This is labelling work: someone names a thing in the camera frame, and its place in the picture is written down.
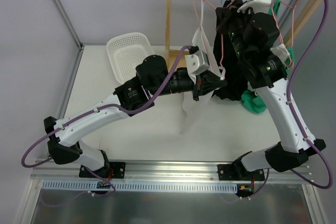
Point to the pink wire hanger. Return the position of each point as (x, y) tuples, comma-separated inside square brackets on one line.
[(200, 39)]

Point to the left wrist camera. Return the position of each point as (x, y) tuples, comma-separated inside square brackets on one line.
[(196, 61)]

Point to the green tank top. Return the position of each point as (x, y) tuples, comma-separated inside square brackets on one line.
[(253, 102)]

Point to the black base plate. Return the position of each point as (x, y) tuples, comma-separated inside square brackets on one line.
[(236, 172), (115, 170)]

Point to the white tank top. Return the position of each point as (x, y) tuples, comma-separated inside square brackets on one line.
[(194, 109)]

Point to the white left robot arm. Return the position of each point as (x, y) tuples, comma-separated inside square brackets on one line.
[(152, 79)]

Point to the cream tank top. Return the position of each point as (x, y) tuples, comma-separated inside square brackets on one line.
[(281, 52)]

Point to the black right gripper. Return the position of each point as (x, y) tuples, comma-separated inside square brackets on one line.
[(226, 20)]

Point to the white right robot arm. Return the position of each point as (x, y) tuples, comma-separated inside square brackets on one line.
[(249, 61)]

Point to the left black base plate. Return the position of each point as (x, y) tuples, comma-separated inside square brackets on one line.
[(115, 170)]

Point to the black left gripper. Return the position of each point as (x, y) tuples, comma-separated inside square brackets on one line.
[(197, 87)]

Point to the white slotted cable duct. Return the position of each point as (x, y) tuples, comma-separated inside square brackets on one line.
[(95, 185)]

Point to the aluminium mounting rail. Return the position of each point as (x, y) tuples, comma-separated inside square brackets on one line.
[(140, 171)]

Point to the white perforated plastic basket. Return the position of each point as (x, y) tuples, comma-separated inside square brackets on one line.
[(127, 51)]

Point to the black tank top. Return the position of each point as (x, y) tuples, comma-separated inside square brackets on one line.
[(225, 55)]

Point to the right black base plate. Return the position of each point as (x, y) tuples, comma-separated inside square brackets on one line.
[(236, 172)]

